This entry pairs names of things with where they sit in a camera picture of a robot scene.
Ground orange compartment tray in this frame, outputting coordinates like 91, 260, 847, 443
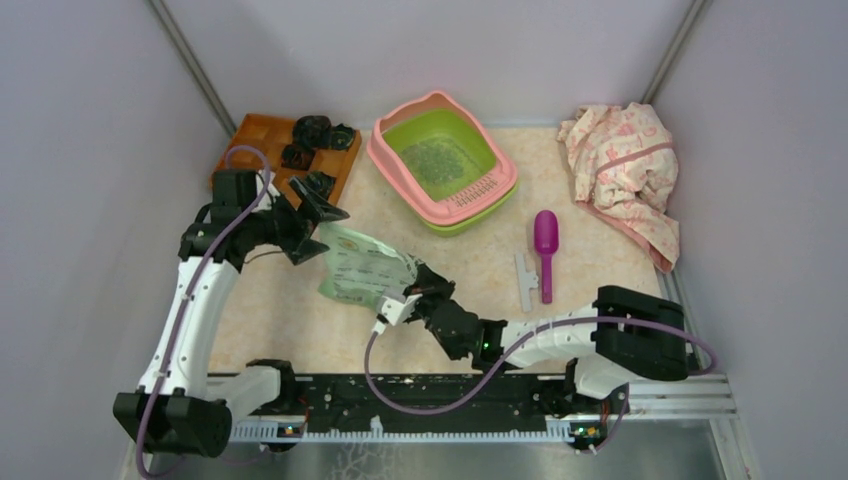
229, 113, 362, 206

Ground cream pink printed jacket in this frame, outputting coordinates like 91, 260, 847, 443
556, 103, 680, 273

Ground green cat litter bag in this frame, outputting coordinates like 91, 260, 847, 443
318, 223, 418, 308

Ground green and pink litter box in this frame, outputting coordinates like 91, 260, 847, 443
366, 90, 518, 237

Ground black small part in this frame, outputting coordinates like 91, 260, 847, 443
281, 143, 316, 171

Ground purple plastic scoop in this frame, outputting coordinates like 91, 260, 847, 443
533, 210, 559, 304

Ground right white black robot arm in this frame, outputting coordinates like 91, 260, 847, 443
410, 285, 689, 412

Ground green litter pellets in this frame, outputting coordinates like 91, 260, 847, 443
400, 139, 474, 187

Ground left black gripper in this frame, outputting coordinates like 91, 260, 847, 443
245, 175, 349, 264

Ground white plastic bracket piece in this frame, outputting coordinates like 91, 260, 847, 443
514, 252, 539, 313

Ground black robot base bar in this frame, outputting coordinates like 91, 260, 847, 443
236, 372, 631, 436

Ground black part with green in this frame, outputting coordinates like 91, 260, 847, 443
329, 123, 356, 151

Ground black round part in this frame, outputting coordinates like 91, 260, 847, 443
292, 115, 333, 150

